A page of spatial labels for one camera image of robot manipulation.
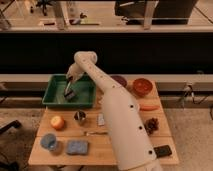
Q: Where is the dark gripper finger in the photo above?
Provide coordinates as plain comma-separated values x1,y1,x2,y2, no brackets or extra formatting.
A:
67,76,73,83

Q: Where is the dark handled brush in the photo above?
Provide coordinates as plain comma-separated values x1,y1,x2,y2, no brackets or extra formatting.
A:
64,82,75,101

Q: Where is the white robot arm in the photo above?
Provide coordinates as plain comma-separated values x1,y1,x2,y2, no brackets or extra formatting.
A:
67,51,163,171

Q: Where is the green plastic tray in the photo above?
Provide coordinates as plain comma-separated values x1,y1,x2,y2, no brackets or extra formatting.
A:
42,74,96,108

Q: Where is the small metal cup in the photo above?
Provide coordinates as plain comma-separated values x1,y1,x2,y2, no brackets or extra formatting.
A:
74,110,86,125

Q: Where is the orange apple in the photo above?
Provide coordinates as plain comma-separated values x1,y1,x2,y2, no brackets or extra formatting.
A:
50,116,65,130

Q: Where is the dark purple plate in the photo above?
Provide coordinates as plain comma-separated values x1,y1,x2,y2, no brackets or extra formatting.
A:
111,75,127,87

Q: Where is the wooden table top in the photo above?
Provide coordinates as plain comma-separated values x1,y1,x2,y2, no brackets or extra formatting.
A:
28,83,179,166

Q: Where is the red bowl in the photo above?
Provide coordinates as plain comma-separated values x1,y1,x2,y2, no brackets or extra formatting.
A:
133,78,153,97

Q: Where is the blue sponge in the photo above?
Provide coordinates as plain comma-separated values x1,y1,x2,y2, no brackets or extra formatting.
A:
66,140,89,155

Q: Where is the orange carrot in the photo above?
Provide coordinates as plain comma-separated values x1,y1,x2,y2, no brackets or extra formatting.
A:
140,105,159,111

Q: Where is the black rectangular block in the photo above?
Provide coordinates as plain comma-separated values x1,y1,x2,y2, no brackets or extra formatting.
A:
154,145,172,158

